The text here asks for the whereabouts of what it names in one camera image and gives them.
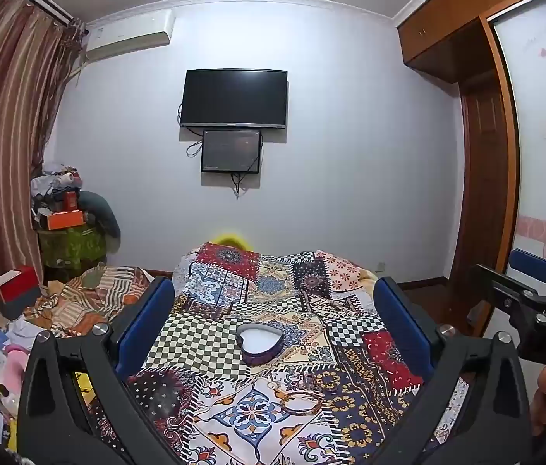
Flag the white heart-print sliding door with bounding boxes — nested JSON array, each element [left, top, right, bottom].
[[493, 0, 546, 274]]

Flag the green patterned cloth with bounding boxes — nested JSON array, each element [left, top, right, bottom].
[[37, 225, 109, 273]]

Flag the striped brown curtain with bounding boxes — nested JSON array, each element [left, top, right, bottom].
[[0, 0, 85, 344]]

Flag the yellow plush object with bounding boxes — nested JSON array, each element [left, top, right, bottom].
[[208, 232, 249, 253]]

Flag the white air conditioner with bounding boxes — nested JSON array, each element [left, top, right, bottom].
[[84, 8, 177, 62]]

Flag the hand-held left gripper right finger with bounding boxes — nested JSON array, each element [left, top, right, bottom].
[[374, 276, 533, 465]]

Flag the purple heart-shaped jewelry box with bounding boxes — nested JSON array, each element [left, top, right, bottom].
[[235, 324, 284, 365]]

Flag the red box with white lid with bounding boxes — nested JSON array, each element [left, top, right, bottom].
[[0, 265, 42, 319]]

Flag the black panel cable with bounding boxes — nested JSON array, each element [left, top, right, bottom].
[[231, 172, 251, 200]]

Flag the orange box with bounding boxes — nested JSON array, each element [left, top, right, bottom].
[[45, 209, 84, 231]]

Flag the small black wall panel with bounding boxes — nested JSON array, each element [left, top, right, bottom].
[[201, 129, 263, 174]]

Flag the pink cloth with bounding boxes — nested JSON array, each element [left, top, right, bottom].
[[0, 344, 33, 399]]

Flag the wooden wardrobe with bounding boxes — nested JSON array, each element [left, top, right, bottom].
[[396, 0, 545, 340]]

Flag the pile of clothes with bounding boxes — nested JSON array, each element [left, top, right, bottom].
[[30, 162, 85, 214]]

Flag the gold ring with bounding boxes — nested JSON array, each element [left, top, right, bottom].
[[280, 387, 325, 416]]

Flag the black wall television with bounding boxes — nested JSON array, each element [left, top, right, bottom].
[[179, 69, 288, 130]]

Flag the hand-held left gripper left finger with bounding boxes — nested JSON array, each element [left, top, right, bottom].
[[16, 276, 191, 465]]

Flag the patchwork printed blanket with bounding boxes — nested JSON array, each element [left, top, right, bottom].
[[86, 241, 472, 465]]

